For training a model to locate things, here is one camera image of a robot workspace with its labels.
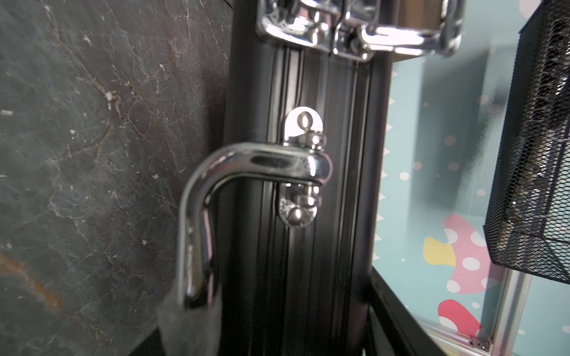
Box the black wire wall basket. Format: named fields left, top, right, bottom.
left=483, top=1, right=569, bottom=283

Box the black poker case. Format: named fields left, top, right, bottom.
left=128, top=0, right=466, bottom=356

